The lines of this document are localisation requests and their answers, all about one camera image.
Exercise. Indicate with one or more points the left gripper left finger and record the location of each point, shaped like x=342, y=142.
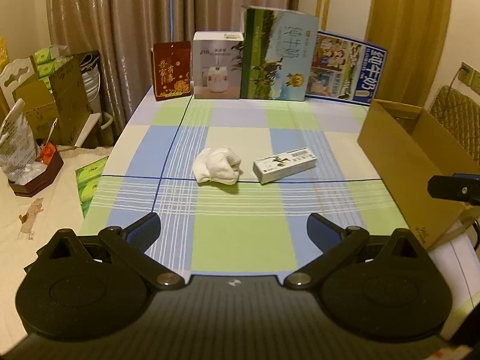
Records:
x=128, y=246

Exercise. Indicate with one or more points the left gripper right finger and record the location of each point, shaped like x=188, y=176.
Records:
x=338, y=246

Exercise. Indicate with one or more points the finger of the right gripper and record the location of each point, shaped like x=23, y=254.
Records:
x=466, y=176
x=454, y=189

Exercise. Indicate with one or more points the white long ointment box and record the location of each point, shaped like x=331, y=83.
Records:
x=285, y=164

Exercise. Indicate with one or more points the white knitted cloth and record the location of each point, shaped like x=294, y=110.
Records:
x=220, y=165

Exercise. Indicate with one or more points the quilted brown chair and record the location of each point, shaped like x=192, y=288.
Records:
x=459, y=115

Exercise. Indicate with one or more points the brown cardboard box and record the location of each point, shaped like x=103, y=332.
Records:
x=407, y=146

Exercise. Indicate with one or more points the dark wooden tray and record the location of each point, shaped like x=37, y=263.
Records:
x=42, y=174

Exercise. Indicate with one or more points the checkered bed sheet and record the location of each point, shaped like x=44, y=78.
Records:
x=247, y=228

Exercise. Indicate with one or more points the silver foil bag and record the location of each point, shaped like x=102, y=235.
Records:
x=18, y=150

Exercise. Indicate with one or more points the brown cardboard boxes stack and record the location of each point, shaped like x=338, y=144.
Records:
x=65, y=115

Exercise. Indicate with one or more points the blue cartoon milk carton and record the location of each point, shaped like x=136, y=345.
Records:
x=345, y=69

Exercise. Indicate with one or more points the wooden wardrobe panel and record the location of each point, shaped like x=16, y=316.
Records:
x=413, y=32

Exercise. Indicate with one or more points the red gift box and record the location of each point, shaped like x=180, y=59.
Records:
x=171, y=68

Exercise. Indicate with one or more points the green tissue packs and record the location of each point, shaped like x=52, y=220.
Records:
x=48, y=60

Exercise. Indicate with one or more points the green blue milk carton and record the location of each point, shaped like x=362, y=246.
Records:
x=277, y=53

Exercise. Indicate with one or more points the white humidifier box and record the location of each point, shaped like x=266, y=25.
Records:
x=217, y=64

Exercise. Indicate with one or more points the yellow plastic bag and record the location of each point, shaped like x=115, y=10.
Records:
x=4, y=57

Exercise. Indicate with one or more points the beige curtain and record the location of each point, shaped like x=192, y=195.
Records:
x=124, y=31

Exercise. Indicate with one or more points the wall power socket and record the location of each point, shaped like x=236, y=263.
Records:
x=470, y=77

